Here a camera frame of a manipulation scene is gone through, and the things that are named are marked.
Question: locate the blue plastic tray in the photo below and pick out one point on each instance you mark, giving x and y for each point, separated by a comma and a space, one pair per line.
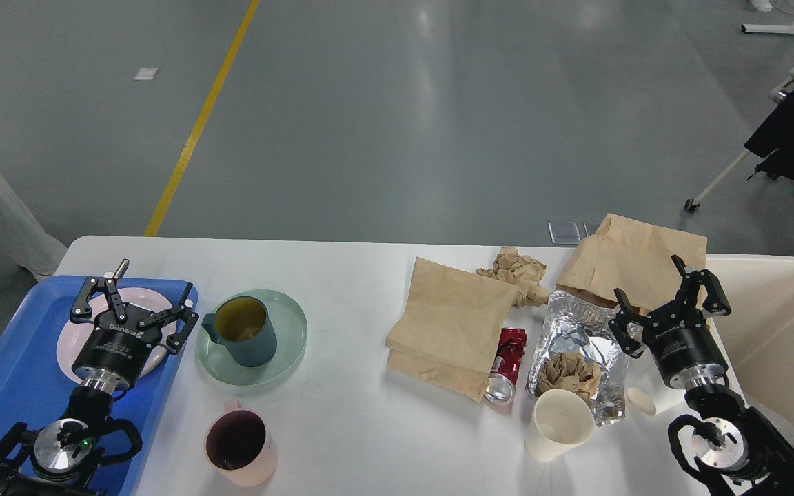
35, 391

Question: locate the beige plastic bin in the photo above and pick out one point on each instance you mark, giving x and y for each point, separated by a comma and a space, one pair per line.
758, 335

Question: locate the crumpled paper on foil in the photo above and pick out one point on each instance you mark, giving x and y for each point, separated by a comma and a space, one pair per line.
570, 371

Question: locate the pink mug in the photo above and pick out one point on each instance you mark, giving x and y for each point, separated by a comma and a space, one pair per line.
240, 446

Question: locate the small white paper cup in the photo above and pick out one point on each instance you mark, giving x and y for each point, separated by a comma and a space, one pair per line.
643, 401

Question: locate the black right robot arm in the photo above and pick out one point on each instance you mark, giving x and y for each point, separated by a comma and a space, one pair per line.
724, 442

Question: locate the dark teal mug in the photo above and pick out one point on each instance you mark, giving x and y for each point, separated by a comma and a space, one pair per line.
243, 326

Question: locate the large brown paper bag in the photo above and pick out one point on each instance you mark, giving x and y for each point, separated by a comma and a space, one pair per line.
449, 332

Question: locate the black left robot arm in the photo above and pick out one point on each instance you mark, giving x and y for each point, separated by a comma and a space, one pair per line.
63, 457

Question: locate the rear brown paper bag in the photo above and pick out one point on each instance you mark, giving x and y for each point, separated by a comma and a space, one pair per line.
633, 256

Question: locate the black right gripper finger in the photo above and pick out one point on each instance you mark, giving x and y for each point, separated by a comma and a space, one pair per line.
700, 294
619, 325

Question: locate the pink plate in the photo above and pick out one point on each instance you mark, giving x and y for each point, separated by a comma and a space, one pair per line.
73, 336

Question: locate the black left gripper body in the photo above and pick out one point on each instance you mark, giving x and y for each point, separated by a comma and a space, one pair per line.
119, 349

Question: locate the crumpled brown paper ball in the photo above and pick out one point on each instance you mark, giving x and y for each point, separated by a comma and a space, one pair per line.
522, 271

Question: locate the person in white trousers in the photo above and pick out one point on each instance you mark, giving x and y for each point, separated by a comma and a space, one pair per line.
23, 238

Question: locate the green plate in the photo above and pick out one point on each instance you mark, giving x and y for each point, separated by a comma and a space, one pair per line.
290, 327

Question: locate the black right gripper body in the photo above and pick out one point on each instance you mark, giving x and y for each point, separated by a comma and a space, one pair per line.
683, 348

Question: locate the silver foil bag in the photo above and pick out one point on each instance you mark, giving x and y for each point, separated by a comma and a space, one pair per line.
572, 324

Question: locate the crushed red soda can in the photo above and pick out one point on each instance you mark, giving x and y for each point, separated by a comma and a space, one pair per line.
505, 369

